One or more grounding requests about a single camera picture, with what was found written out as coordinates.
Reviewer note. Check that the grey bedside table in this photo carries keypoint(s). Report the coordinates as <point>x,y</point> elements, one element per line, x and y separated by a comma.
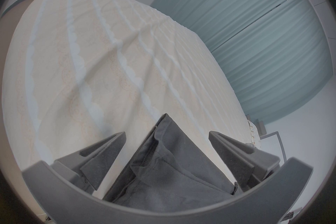
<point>260,126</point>

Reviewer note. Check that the white printed pillow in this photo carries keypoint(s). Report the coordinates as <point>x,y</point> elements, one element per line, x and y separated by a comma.
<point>254,136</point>

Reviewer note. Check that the black T-shirt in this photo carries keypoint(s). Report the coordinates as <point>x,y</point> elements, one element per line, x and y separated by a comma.
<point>168,170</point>

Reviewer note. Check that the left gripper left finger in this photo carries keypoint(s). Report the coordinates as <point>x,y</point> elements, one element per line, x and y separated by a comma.
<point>89,162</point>

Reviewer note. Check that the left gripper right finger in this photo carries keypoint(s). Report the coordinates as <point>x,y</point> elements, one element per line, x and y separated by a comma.
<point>244,160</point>

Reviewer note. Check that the bed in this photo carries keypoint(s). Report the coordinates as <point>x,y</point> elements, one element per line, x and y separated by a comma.
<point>105,60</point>

